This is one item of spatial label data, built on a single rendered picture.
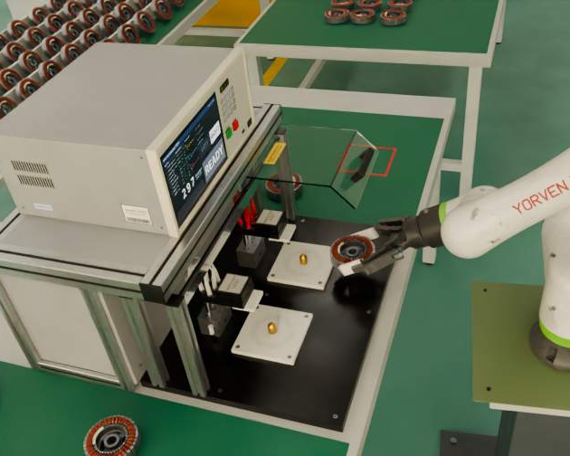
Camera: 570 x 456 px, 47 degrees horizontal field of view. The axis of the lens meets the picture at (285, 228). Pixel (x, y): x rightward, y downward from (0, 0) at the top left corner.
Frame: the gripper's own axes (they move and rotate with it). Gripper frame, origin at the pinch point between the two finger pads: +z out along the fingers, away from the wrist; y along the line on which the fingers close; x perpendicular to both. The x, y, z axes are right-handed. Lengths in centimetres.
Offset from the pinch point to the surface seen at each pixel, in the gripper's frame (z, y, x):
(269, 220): 13.9, -1.1, 17.5
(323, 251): 11.4, 5.4, -0.1
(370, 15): 31, 160, 12
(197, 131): 1, -17, 50
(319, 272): 10.2, -2.7, -0.8
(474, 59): -8, 133, -17
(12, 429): 58, -62, 23
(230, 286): 14.6, -25.1, 17.8
